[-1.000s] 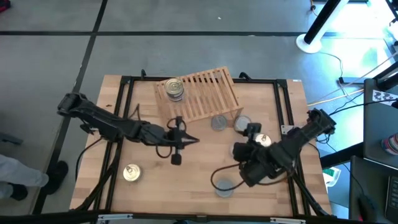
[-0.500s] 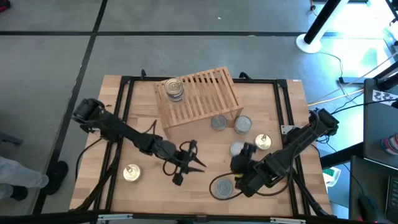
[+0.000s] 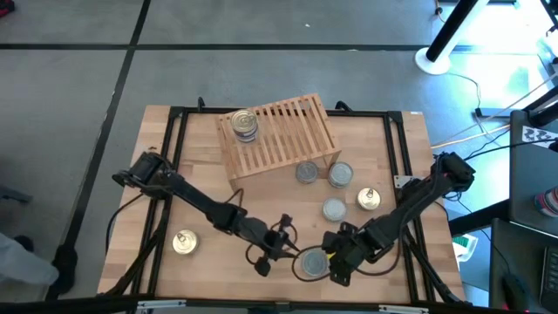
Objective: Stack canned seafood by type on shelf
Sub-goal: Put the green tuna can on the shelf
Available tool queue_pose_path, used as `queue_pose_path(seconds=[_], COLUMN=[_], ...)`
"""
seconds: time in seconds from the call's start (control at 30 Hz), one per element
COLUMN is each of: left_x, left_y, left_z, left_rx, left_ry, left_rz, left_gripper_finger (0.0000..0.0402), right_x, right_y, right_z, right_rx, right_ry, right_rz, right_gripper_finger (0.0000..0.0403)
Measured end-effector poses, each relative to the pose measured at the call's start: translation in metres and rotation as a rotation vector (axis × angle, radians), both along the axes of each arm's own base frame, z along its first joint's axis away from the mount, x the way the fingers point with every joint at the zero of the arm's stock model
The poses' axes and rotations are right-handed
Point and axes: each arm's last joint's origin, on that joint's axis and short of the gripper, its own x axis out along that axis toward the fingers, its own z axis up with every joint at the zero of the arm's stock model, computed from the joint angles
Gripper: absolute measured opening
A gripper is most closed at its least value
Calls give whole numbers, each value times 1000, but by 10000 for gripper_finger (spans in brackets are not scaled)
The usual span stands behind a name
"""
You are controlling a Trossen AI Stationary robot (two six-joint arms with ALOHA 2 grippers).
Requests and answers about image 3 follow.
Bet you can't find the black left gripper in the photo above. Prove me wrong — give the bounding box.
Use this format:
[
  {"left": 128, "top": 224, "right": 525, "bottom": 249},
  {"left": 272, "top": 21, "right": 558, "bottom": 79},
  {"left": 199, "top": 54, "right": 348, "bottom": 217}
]
[{"left": 242, "top": 213, "right": 302, "bottom": 276}]

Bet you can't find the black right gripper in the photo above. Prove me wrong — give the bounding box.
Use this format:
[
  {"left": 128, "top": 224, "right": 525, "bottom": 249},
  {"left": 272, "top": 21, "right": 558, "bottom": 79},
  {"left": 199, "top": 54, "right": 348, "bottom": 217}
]
[{"left": 321, "top": 221, "right": 384, "bottom": 288}]

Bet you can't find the gold-top blue pink can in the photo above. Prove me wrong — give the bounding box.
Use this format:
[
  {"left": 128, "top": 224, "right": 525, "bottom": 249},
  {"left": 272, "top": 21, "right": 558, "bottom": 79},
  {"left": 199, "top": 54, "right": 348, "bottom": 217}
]
[
  {"left": 233, "top": 128, "right": 259, "bottom": 144},
  {"left": 229, "top": 108, "right": 259, "bottom": 136},
  {"left": 355, "top": 187, "right": 383, "bottom": 212},
  {"left": 171, "top": 229, "right": 201, "bottom": 256}
]

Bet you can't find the wooden slatted shelf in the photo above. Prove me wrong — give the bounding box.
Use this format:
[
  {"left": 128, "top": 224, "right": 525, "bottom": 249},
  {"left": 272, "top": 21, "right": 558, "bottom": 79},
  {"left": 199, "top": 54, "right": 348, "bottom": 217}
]
[{"left": 217, "top": 92, "right": 343, "bottom": 193}]

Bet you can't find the white green box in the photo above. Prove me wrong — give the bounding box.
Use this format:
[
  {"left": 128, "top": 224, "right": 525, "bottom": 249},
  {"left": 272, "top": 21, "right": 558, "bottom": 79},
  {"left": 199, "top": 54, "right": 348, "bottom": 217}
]
[{"left": 452, "top": 233, "right": 480, "bottom": 263}]

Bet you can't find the black desk crossbar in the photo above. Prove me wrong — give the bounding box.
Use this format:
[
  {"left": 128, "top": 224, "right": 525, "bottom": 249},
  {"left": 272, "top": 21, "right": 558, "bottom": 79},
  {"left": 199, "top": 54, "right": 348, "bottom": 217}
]
[{"left": 447, "top": 201, "right": 511, "bottom": 237}]

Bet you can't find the black desk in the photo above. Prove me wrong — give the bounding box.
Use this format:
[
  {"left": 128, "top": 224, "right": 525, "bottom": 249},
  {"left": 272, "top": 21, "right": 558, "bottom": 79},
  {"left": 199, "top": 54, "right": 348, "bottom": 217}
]
[
  {"left": 488, "top": 217, "right": 558, "bottom": 314},
  {"left": 508, "top": 108, "right": 558, "bottom": 236}
]

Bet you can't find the black computer mouse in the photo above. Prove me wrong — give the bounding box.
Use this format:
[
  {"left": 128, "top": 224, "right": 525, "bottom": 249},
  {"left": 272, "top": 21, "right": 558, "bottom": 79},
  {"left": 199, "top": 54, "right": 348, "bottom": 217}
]
[{"left": 501, "top": 273, "right": 529, "bottom": 309}]

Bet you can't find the black power strip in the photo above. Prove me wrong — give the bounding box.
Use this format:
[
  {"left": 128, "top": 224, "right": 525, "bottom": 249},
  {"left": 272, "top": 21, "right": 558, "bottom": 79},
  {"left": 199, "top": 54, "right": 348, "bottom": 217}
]
[{"left": 473, "top": 106, "right": 514, "bottom": 119}]

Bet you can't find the white tower fan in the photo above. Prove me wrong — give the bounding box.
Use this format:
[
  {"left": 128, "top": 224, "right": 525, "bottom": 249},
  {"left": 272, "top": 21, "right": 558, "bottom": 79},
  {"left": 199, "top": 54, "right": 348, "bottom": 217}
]
[{"left": 413, "top": 0, "right": 492, "bottom": 76}]

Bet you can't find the black keyboard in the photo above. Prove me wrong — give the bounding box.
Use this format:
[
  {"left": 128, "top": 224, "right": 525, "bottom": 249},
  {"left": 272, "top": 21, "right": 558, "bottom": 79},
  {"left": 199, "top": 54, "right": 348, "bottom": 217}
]
[{"left": 540, "top": 246, "right": 558, "bottom": 302}]

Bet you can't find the striped colourful round object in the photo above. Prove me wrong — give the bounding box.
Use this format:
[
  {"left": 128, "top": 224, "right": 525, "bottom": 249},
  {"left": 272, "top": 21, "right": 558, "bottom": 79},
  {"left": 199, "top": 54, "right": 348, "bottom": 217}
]
[{"left": 534, "top": 186, "right": 558, "bottom": 219}]

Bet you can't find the white paper black marker pattern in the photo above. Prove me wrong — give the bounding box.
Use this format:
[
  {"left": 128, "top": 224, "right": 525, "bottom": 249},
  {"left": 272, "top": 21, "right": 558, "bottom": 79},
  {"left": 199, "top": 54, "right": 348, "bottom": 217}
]
[{"left": 521, "top": 125, "right": 558, "bottom": 148}]

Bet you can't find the person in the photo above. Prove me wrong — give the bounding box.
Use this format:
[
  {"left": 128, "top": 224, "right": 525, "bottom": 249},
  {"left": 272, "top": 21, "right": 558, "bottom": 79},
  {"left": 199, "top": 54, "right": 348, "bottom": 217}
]
[{"left": 0, "top": 230, "right": 79, "bottom": 296}]

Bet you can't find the dark grey floor object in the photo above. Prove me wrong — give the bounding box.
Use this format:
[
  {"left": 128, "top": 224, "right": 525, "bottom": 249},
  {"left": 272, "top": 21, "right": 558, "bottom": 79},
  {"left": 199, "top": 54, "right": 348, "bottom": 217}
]
[{"left": 0, "top": 186, "right": 34, "bottom": 205}]

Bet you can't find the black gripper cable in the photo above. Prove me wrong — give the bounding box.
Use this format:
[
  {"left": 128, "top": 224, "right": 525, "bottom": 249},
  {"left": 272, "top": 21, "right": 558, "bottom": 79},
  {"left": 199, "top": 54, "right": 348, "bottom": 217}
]
[
  {"left": 224, "top": 187, "right": 302, "bottom": 267},
  {"left": 290, "top": 250, "right": 402, "bottom": 283}
]

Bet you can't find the black camera rail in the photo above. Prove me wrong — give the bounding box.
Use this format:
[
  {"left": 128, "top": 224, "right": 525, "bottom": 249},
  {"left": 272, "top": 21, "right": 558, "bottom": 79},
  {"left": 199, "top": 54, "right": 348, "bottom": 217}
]
[{"left": 0, "top": 295, "right": 558, "bottom": 314}]

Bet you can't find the silver rail bracket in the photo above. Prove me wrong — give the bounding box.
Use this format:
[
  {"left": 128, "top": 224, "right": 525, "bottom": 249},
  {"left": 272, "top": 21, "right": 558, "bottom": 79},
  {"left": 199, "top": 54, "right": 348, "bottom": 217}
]
[
  {"left": 378, "top": 304, "right": 431, "bottom": 314},
  {"left": 135, "top": 298, "right": 187, "bottom": 313}
]

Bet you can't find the black metal table frame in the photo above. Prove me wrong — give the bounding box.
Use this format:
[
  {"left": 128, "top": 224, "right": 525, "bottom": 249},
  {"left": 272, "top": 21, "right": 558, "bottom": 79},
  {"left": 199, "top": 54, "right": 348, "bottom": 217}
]
[{"left": 98, "top": 99, "right": 470, "bottom": 306}]

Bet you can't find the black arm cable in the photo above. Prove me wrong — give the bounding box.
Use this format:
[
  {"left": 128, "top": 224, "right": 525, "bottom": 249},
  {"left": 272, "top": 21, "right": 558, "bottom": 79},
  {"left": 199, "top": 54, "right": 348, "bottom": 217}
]
[{"left": 104, "top": 194, "right": 146, "bottom": 256}]

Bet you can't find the tan cord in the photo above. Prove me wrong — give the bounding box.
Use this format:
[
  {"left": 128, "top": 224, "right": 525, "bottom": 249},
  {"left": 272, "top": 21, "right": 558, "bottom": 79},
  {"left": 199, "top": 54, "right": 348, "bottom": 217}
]
[{"left": 431, "top": 125, "right": 512, "bottom": 148}]

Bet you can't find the black fan cable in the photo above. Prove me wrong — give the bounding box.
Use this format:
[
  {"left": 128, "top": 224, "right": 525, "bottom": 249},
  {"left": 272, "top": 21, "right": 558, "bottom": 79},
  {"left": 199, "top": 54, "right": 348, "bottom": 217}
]
[{"left": 446, "top": 72, "right": 483, "bottom": 113}]

